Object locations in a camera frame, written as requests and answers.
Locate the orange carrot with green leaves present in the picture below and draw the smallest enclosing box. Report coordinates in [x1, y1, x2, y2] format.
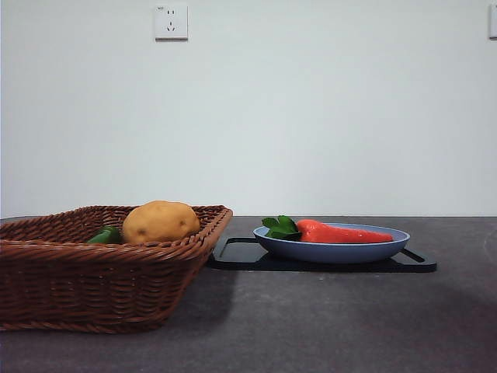
[261, 215, 394, 244]

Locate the blue round plate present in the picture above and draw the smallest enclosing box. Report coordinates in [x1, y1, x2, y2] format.
[252, 223, 411, 264]

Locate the black flat tray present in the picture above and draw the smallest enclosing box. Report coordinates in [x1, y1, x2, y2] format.
[208, 237, 438, 273]

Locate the yellow-brown potato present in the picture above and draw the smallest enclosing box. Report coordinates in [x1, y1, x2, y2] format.
[122, 200, 201, 245]

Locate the green pepper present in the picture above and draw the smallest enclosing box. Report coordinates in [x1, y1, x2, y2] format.
[86, 226, 122, 245]

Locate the brown wicker basket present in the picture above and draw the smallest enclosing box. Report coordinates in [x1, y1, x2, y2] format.
[0, 204, 234, 334]

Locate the white wall socket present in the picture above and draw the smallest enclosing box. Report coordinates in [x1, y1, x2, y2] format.
[155, 4, 189, 42]

